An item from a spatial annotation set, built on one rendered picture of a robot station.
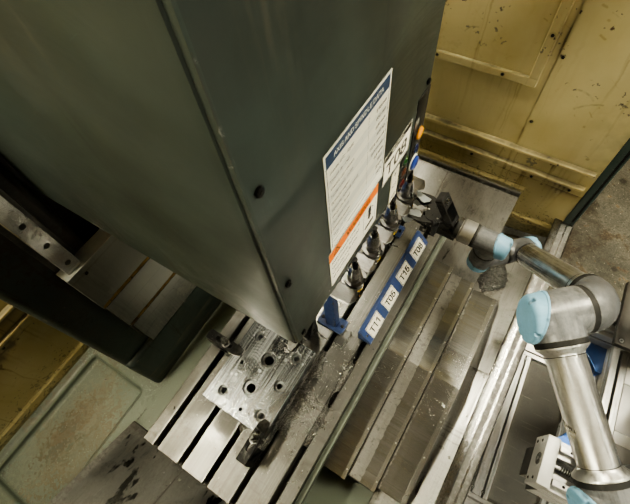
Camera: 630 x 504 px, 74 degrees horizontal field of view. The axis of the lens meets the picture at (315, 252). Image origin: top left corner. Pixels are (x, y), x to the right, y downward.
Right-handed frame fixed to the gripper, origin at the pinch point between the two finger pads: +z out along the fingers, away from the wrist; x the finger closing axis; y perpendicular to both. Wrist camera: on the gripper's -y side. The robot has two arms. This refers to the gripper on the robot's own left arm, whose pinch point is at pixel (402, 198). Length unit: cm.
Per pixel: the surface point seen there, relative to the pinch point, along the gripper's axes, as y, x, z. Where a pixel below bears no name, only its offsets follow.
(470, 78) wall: -11.4, 47.5, -0.3
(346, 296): -2.6, -39.0, -1.7
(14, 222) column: -42, -73, 57
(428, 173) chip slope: 36, 43, 3
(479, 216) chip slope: 39, 35, -24
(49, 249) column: -31, -73, 57
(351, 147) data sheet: -73, -48, -6
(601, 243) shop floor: 116, 110, -94
